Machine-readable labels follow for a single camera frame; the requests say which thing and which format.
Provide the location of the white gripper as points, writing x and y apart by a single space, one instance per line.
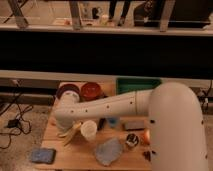
64 125

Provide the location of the yellow banana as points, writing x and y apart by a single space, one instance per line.
68 136

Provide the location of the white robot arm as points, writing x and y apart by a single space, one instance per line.
177 132

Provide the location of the green plastic tray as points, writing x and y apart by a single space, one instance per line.
124 85

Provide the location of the white paper cup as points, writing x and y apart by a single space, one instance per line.
89 130

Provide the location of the purple bowl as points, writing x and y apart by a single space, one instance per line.
66 87

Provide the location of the blue sponge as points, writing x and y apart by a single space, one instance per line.
43 155

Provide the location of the red bowl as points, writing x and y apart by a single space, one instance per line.
91 91

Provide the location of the small blue cup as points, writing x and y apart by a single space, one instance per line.
113 122

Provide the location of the grey blue cloth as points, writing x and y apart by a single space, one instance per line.
108 152

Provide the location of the black power adapter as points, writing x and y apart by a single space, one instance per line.
13 123

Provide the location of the orange apple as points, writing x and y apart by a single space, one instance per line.
146 137

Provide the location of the bunch of dark grapes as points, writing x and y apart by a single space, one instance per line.
147 155

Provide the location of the black mug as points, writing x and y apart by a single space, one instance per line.
96 11

